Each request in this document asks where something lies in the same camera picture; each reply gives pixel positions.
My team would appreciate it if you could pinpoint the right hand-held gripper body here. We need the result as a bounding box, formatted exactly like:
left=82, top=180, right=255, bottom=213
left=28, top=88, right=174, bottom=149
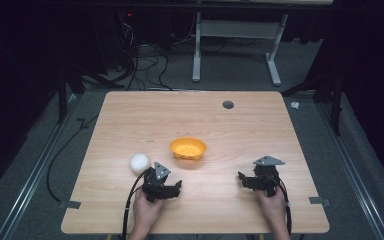
left=246, top=155, right=286, bottom=198

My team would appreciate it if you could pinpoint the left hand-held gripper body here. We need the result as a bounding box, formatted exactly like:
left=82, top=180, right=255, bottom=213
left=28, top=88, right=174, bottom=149
left=141, top=161, right=176, bottom=204

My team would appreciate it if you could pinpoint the white ball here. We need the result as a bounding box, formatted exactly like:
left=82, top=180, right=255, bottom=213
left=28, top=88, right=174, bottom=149
left=129, top=153, right=152, bottom=175

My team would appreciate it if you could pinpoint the orange bowl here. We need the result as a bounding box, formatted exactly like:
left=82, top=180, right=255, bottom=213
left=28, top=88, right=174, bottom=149
left=169, top=136, right=208, bottom=161

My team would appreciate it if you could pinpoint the person's left hand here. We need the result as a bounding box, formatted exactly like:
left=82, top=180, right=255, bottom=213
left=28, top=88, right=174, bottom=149
left=132, top=187, right=166, bottom=235

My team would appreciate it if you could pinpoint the person's right hand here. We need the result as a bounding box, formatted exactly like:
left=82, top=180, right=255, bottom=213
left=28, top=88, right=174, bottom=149
left=255, top=187, right=288, bottom=232

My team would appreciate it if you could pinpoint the grey tape piece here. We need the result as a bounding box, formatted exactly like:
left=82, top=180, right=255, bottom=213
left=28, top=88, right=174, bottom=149
left=308, top=196, right=332, bottom=207
left=59, top=199, right=82, bottom=210

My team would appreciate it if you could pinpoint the black metal stand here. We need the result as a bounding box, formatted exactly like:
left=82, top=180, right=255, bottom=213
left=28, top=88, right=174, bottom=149
left=281, top=69, right=344, bottom=137
left=56, top=62, right=126, bottom=125

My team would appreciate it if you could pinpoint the dark computer tower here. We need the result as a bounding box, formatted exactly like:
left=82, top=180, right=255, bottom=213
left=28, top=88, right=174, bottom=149
left=111, top=9, right=140, bottom=69

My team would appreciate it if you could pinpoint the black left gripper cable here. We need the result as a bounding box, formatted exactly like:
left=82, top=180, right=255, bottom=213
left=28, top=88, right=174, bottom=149
left=121, top=168, right=152, bottom=240

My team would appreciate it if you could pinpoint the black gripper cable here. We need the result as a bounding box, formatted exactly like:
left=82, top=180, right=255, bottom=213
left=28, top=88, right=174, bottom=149
left=270, top=173, right=294, bottom=236
left=121, top=168, right=152, bottom=240

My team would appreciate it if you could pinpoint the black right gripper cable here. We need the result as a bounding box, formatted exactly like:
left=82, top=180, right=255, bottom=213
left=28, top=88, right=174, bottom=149
left=270, top=173, right=294, bottom=236

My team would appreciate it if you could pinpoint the metal floor rail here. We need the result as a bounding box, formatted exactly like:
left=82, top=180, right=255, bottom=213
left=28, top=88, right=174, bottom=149
left=0, top=93, right=81, bottom=240
left=315, top=99, right=384, bottom=240

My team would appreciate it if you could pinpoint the black floor cable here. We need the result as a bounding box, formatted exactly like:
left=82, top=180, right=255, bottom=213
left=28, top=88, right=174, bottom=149
left=45, top=113, right=100, bottom=204

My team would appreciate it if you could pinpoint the tangle of black cables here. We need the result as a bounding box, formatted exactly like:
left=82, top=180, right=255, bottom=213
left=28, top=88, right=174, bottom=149
left=113, top=19, right=201, bottom=92

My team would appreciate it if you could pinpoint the white desk frame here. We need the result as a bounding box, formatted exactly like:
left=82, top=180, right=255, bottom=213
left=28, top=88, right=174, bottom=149
left=191, top=11, right=290, bottom=88

